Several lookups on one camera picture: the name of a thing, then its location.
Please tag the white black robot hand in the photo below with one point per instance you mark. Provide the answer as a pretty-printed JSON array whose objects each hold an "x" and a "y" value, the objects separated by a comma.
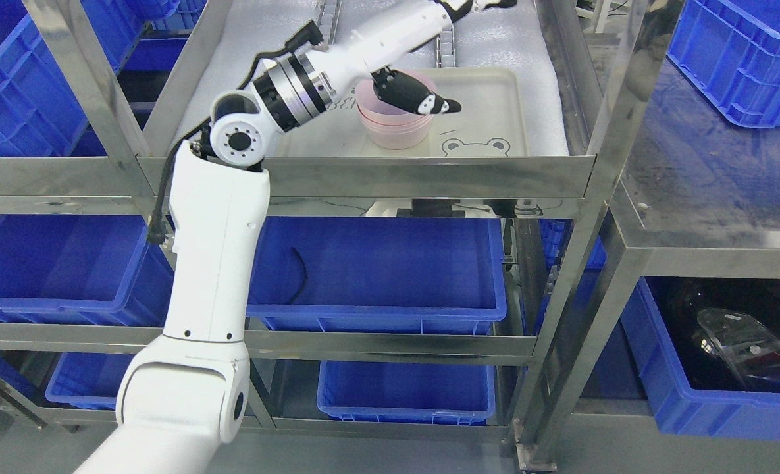
[{"x": 383, "y": 39}]

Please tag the pink ikea bowl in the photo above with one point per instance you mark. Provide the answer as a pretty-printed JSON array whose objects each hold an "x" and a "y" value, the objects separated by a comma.
[{"x": 398, "y": 97}]

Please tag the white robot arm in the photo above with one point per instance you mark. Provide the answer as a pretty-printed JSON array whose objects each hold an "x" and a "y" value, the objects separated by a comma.
[{"x": 184, "y": 394}]

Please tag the stack of pink bowls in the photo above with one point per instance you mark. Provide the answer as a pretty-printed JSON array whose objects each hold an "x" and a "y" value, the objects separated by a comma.
[{"x": 395, "y": 132}]

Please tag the stainless steel shelf rack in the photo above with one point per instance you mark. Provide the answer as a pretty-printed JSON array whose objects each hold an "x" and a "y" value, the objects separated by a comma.
[{"x": 118, "y": 184}]

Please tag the large blue bin under shelf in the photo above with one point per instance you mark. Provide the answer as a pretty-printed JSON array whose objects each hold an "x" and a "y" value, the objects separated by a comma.
[{"x": 421, "y": 276}]

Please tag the blue bin bottom shelf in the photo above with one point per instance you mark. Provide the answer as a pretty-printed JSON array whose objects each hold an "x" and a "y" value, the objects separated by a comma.
[{"x": 421, "y": 393}]

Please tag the white bear tray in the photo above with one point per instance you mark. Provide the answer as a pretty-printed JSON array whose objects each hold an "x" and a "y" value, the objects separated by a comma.
[{"x": 490, "y": 123}]

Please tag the stainless steel table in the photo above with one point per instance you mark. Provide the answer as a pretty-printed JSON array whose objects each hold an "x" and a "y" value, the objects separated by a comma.
[{"x": 679, "y": 192}]

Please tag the blue crate top left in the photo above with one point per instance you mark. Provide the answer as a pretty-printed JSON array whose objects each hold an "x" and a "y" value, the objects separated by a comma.
[{"x": 730, "y": 51}]

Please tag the black helmet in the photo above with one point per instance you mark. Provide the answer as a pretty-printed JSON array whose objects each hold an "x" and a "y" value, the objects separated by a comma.
[{"x": 726, "y": 331}]

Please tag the blue bin with helmet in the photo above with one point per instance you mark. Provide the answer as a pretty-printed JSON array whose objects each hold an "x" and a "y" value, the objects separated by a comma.
[{"x": 678, "y": 408}]

